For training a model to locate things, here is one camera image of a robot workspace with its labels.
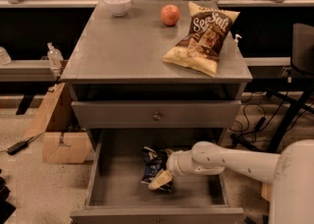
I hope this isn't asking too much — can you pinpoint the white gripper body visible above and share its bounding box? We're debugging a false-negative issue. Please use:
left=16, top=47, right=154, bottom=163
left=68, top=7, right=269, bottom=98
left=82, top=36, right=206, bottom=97
left=166, top=150, right=225, bottom=176

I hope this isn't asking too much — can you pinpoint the blue chip bag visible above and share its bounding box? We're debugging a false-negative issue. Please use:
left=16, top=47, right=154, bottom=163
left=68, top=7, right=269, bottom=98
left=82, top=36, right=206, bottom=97
left=141, top=146, right=168, bottom=185

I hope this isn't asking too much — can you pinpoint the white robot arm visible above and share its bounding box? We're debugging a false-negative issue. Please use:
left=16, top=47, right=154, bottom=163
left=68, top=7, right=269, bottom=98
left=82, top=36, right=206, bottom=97
left=149, top=140, right=314, bottom=224

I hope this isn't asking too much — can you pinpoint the open grey middle drawer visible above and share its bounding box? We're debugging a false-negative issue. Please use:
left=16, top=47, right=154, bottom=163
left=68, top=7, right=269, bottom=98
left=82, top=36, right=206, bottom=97
left=71, top=129, right=243, bottom=224

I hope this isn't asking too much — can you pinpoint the grey drawer cabinet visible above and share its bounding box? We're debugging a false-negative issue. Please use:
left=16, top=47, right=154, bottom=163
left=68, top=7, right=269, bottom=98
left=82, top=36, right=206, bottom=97
left=60, top=0, right=253, bottom=224

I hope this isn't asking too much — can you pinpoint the closed grey top drawer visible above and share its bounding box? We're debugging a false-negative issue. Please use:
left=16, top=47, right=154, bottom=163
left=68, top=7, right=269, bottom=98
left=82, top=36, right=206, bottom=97
left=72, top=100, right=241, bottom=129

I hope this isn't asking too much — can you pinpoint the sea salt chip bag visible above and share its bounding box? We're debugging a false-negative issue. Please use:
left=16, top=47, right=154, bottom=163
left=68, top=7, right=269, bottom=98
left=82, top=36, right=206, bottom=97
left=163, top=2, right=239, bottom=77

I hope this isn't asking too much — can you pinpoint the cardboard box left lower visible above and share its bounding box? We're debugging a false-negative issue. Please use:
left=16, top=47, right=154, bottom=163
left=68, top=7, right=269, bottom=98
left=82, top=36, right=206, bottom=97
left=42, top=132, right=92, bottom=164

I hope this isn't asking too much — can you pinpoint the black stand base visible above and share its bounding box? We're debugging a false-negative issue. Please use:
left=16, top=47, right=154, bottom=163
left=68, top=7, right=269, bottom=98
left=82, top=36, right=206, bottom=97
left=230, top=23, right=314, bottom=153

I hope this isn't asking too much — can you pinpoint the red apple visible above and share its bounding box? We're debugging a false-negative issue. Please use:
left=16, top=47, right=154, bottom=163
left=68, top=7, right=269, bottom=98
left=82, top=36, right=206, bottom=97
left=160, top=5, right=181, bottom=27

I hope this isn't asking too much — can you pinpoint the black power adapter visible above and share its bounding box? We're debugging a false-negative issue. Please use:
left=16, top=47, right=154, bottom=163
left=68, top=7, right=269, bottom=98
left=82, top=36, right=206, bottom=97
left=7, top=140, right=28, bottom=155

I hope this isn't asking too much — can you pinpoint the clear plastic bottle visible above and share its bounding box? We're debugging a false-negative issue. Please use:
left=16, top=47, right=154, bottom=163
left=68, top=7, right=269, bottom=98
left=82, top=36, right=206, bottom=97
left=47, top=42, right=63, bottom=68

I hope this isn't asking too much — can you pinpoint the white bowl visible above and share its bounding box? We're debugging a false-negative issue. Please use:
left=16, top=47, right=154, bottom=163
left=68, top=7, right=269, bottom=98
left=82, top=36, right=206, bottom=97
left=103, top=0, right=132, bottom=17

